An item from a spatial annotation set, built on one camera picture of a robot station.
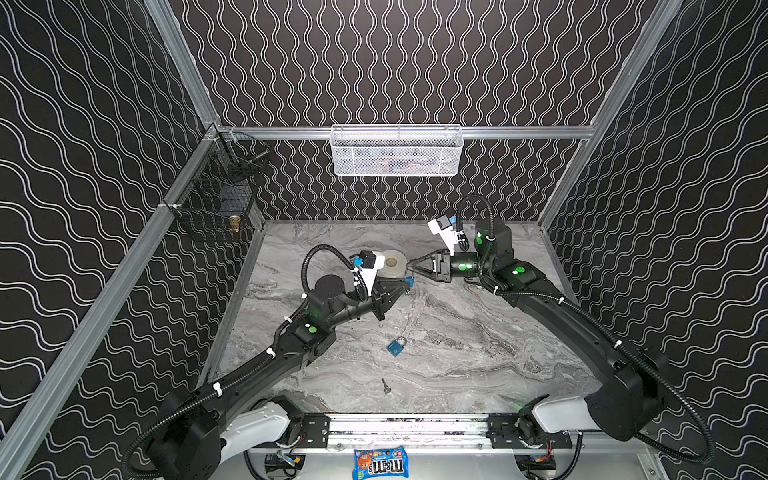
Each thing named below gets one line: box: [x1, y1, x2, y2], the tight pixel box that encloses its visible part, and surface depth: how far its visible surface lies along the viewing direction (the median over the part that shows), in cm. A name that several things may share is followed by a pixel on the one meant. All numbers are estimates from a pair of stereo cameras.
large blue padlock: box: [386, 336, 407, 357], surface depth 90 cm
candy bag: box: [353, 445, 409, 480], surface depth 71 cm
